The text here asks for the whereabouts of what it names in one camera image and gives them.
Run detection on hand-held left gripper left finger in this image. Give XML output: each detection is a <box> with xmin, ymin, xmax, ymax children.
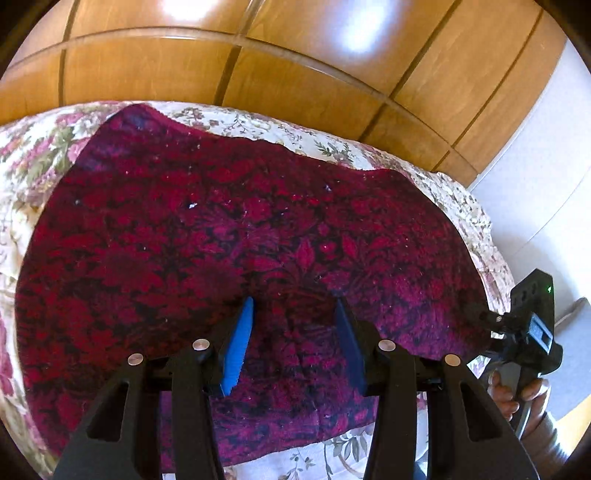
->
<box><xmin>53</xmin><ymin>296</ymin><xmax>256</xmax><ymax>480</ymax></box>

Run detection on person's right hand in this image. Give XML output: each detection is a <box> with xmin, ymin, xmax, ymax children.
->
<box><xmin>487</xmin><ymin>369</ymin><xmax>551</xmax><ymax>424</ymax></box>

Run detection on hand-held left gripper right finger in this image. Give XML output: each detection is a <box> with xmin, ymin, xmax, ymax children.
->
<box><xmin>335</xmin><ymin>298</ymin><xmax>541</xmax><ymax>480</ymax></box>

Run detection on cream floral bedspread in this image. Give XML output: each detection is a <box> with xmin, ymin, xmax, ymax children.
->
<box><xmin>0</xmin><ymin>102</ymin><xmax>515</xmax><ymax>480</ymax></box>

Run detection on red floral patterned garment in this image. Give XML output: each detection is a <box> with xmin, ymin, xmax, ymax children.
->
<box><xmin>14</xmin><ymin>104</ymin><xmax>485</xmax><ymax>467</ymax></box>

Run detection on wooden headboard panel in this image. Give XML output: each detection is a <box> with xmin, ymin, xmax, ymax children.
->
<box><xmin>0</xmin><ymin>0</ymin><xmax>568</xmax><ymax>188</ymax></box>

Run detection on person's right forearm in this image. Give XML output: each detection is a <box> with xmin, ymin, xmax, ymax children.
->
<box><xmin>519</xmin><ymin>378</ymin><xmax>575</xmax><ymax>469</ymax></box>

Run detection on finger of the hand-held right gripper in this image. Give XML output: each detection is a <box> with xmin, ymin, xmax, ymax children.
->
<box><xmin>464</xmin><ymin>302</ymin><xmax>505</xmax><ymax>334</ymax></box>
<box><xmin>467</xmin><ymin>347</ymin><xmax>502</xmax><ymax>372</ymax></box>

